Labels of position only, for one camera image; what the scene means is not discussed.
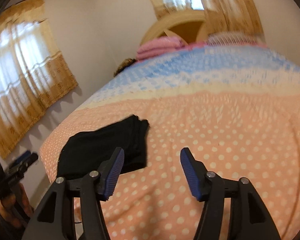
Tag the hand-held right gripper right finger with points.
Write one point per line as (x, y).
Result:
(190, 177)

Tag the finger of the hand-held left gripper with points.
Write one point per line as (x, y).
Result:
(32, 158)
(23, 155)

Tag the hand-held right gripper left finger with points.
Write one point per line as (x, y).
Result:
(113, 177)

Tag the black pants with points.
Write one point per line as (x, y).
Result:
(102, 140)

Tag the person's left hand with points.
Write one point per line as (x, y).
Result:
(10, 212)

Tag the polka dot striped bed blanket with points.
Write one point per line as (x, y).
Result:
(215, 120)

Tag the beige floral curtain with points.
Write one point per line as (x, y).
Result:
(227, 12)
(27, 80)

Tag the brown fuzzy plush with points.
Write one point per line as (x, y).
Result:
(125, 65)

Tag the pink folded blanket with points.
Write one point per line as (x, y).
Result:
(157, 47)

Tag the cream wooden headboard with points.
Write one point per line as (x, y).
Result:
(185, 27)

